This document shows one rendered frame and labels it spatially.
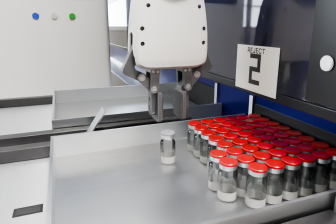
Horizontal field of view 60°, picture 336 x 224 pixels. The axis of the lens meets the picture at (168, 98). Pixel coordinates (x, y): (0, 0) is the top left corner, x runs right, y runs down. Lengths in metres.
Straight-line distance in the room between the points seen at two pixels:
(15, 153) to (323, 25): 0.43
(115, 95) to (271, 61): 0.53
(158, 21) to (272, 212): 0.24
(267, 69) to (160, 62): 0.13
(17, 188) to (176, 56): 0.26
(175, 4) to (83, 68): 0.81
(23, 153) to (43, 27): 0.71
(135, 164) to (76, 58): 0.76
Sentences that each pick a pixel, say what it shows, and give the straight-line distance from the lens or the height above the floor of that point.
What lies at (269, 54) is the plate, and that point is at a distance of 0.37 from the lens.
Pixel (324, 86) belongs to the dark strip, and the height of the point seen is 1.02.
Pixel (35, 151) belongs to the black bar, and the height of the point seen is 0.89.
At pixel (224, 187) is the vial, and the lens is 0.34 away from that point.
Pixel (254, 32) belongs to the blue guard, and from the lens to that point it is 0.40.
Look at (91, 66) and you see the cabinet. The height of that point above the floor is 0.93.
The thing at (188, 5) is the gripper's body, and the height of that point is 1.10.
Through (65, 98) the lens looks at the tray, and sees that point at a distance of 0.80.
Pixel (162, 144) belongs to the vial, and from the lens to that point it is 0.42.
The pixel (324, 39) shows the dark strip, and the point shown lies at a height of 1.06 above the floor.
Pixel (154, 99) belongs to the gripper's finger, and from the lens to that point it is 0.39.
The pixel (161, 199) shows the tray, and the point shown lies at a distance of 0.35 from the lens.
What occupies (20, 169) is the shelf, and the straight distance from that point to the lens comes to 0.47.
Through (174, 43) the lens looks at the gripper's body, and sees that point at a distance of 0.37.
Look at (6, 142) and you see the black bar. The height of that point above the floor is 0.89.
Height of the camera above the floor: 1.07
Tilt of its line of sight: 14 degrees down
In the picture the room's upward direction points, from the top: straight up
